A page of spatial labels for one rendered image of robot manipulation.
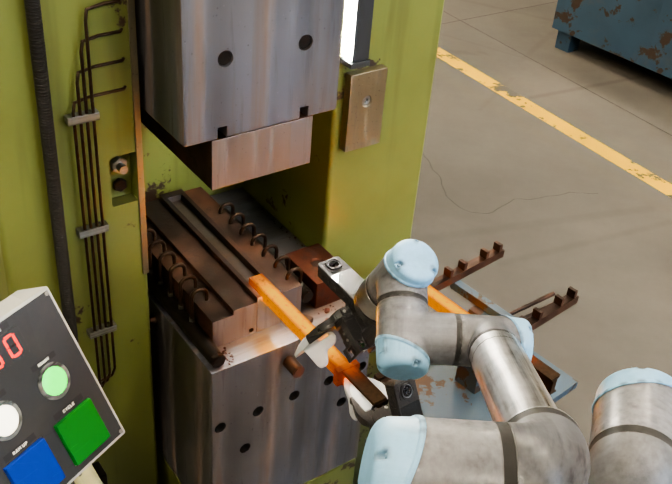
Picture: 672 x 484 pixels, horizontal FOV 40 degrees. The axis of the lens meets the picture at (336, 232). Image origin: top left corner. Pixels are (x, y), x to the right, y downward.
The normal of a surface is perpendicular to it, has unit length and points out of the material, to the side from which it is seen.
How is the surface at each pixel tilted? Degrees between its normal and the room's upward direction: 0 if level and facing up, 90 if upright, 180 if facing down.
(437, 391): 0
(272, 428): 90
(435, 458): 23
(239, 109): 90
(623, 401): 29
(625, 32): 90
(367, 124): 90
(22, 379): 60
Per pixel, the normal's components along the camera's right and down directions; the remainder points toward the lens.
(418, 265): 0.34, -0.47
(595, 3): -0.77, 0.31
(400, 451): 0.02, -0.62
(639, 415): -0.08, -0.85
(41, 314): 0.78, -0.12
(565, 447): 0.56, -0.63
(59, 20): 0.57, 0.50
